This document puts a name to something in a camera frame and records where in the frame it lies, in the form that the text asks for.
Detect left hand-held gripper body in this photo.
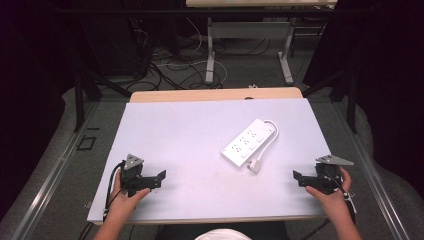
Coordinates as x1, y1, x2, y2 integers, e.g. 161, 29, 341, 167
119, 153, 152, 198

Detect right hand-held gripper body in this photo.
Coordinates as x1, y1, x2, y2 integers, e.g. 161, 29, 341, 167
313, 154, 355, 196

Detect person's right hand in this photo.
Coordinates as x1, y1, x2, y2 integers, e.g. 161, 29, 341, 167
305, 166, 353, 222

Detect person's left hand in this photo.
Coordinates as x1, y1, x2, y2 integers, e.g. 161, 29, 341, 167
105, 169, 151, 222

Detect white table mat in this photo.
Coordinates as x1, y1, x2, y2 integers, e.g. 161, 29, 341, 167
86, 97, 332, 225

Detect person's dark trousers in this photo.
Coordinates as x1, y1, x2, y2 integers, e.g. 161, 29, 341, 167
155, 221, 292, 240

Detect white power strip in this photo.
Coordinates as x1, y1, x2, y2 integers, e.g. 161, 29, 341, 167
220, 118, 278, 168

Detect black metal stand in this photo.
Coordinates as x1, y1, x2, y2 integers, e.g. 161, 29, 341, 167
73, 64, 133, 133
301, 64, 360, 125

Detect wooden table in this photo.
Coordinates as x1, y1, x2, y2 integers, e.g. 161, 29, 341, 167
93, 86, 329, 226

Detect desk with white legs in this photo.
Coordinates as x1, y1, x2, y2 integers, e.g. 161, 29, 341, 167
185, 0, 338, 86

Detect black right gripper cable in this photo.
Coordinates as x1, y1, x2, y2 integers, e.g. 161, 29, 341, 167
298, 170, 357, 240

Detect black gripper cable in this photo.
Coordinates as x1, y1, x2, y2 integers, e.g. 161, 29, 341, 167
298, 170, 357, 240
102, 161, 125, 223

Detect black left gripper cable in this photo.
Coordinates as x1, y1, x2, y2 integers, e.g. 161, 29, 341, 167
102, 161, 125, 223

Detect white power strip cable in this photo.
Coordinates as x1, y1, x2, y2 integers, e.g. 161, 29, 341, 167
247, 119, 280, 175

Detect metal floor rail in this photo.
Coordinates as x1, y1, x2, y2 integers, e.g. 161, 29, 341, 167
9, 101, 102, 240
330, 99, 412, 240

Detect black floor socket frame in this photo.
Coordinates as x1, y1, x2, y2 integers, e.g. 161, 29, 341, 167
76, 135, 98, 152

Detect tangle of black floor cables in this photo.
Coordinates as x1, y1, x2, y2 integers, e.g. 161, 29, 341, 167
128, 16, 228, 92

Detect white floor cable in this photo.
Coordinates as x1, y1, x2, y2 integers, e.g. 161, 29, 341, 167
156, 18, 229, 88

